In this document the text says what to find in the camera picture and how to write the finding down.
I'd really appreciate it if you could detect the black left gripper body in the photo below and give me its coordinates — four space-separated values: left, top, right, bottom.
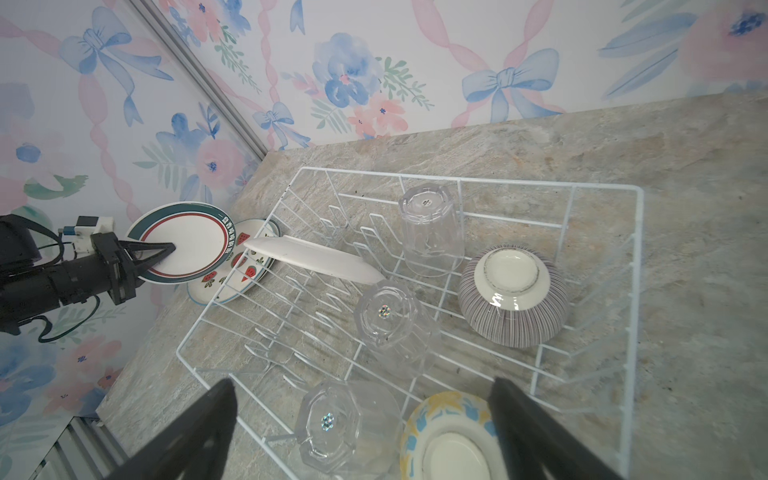
1 233 144 327

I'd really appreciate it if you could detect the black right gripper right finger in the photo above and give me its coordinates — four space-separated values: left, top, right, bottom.
487 377 620 479

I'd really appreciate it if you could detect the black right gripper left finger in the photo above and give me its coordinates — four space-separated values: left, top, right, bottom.
107 379 238 480

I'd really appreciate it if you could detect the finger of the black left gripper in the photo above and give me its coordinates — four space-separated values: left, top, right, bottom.
116 240 176 282

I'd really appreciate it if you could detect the watermelon pattern plate blue rim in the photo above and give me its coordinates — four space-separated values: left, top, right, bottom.
187 219 281 306

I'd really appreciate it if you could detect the white plate dark underside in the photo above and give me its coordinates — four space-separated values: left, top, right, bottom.
243 235 385 285

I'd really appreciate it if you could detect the clear faceted glass back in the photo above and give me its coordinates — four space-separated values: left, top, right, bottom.
398 183 465 277

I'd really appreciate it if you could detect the clear faceted glass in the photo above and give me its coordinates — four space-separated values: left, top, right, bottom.
354 280 442 379
398 183 465 277
294 380 401 478

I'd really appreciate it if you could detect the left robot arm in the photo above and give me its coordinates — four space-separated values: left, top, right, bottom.
1 214 176 344

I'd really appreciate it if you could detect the blue yellow patterned bowl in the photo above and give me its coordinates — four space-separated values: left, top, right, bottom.
399 391 508 480

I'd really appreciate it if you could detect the purple striped bowl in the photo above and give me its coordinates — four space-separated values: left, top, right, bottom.
458 244 570 349

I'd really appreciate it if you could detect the clear faceted glass front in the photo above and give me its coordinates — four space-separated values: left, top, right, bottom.
294 380 401 478

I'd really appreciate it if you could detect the clear faceted glass middle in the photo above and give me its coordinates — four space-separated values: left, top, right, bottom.
354 280 442 379

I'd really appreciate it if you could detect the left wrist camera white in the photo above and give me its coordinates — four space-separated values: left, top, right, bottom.
59 216 115 256

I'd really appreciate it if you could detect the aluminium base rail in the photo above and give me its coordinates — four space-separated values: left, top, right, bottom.
29 417 129 480

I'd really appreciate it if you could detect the left aluminium corner post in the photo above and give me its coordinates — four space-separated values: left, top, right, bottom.
128 0 268 161

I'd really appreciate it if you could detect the white wire dish rack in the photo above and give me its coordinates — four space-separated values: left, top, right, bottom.
176 167 644 479

